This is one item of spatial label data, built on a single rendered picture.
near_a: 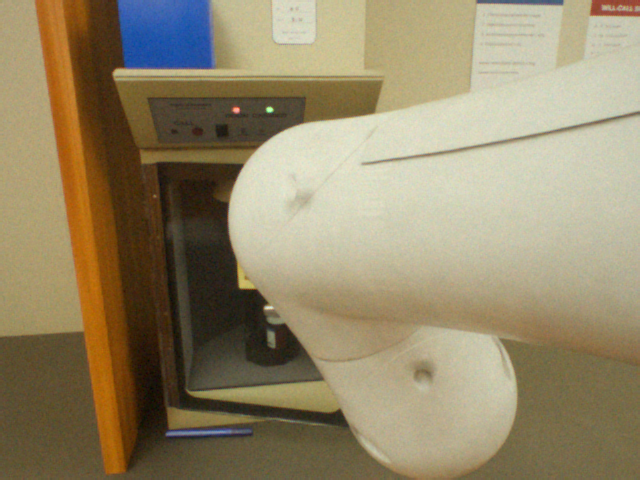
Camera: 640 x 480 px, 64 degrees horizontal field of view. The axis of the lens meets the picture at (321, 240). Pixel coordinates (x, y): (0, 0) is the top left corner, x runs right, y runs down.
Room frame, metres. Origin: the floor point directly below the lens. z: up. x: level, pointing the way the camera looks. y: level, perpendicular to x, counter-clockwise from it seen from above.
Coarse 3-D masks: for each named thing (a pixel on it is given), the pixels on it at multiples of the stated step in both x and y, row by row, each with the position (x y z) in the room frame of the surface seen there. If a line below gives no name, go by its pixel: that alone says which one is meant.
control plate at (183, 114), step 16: (160, 112) 0.66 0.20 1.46; (176, 112) 0.66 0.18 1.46; (192, 112) 0.67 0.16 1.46; (208, 112) 0.67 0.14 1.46; (224, 112) 0.67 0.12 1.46; (240, 112) 0.68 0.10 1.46; (256, 112) 0.68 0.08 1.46; (272, 112) 0.68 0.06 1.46; (288, 112) 0.69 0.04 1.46; (160, 128) 0.68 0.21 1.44; (176, 128) 0.68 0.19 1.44; (192, 128) 0.69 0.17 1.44; (208, 128) 0.69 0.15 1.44; (240, 128) 0.70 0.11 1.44; (256, 128) 0.70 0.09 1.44; (272, 128) 0.70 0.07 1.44; (288, 128) 0.71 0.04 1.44
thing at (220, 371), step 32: (160, 192) 0.71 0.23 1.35; (192, 192) 0.70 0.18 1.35; (224, 192) 0.70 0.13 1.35; (192, 224) 0.71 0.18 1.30; (224, 224) 0.70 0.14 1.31; (192, 256) 0.71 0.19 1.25; (224, 256) 0.70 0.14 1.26; (192, 288) 0.71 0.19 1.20; (224, 288) 0.70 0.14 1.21; (192, 320) 0.71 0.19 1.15; (224, 320) 0.70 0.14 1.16; (256, 320) 0.69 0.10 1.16; (192, 352) 0.71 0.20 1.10; (224, 352) 0.70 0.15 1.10; (256, 352) 0.69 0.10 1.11; (288, 352) 0.68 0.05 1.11; (192, 384) 0.71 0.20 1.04; (224, 384) 0.70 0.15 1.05; (256, 384) 0.69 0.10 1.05; (288, 384) 0.68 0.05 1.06; (320, 384) 0.67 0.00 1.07; (256, 416) 0.69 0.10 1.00; (288, 416) 0.68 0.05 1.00; (320, 416) 0.67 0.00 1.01
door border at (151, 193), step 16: (144, 192) 0.71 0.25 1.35; (160, 208) 0.71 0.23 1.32; (160, 224) 0.71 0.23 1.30; (160, 240) 0.71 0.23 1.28; (160, 256) 0.71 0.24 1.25; (160, 272) 0.72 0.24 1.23; (160, 288) 0.72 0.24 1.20; (160, 304) 0.72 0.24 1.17; (160, 320) 0.72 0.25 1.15; (160, 352) 0.71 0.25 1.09; (176, 384) 0.71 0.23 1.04; (176, 400) 0.71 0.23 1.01
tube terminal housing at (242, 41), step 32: (224, 0) 0.75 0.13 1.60; (256, 0) 0.75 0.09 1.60; (320, 0) 0.77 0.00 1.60; (352, 0) 0.77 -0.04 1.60; (224, 32) 0.75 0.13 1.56; (256, 32) 0.75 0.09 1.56; (320, 32) 0.77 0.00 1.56; (352, 32) 0.77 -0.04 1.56; (224, 64) 0.75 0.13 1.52; (256, 64) 0.75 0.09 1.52; (288, 64) 0.76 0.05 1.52; (320, 64) 0.77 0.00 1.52; (352, 64) 0.77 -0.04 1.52; (160, 160) 0.73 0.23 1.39; (192, 160) 0.74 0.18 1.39; (224, 160) 0.75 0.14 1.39; (192, 416) 0.73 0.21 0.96; (224, 416) 0.74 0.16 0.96
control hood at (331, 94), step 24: (120, 72) 0.62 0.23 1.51; (144, 72) 0.62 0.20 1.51; (168, 72) 0.62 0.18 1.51; (192, 72) 0.63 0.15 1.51; (216, 72) 0.63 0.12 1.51; (240, 72) 0.64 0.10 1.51; (264, 72) 0.64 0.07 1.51; (288, 72) 0.65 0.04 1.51; (312, 72) 0.65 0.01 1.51; (336, 72) 0.66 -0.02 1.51; (360, 72) 0.66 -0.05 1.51; (120, 96) 0.64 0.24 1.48; (144, 96) 0.64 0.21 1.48; (168, 96) 0.64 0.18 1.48; (192, 96) 0.65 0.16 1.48; (216, 96) 0.65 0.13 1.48; (240, 96) 0.66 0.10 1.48; (264, 96) 0.66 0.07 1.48; (288, 96) 0.67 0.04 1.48; (312, 96) 0.67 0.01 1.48; (336, 96) 0.68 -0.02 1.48; (360, 96) 0.68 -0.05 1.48; (144, 120) 0.67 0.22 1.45; (312, 120) 0.70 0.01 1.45; (144, 144) 0.70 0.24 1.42; (168, 144) 0.71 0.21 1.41; (192, 144) 0.71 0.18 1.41; (216, 144) 0.72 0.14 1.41; (240, 144) 0.72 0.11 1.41
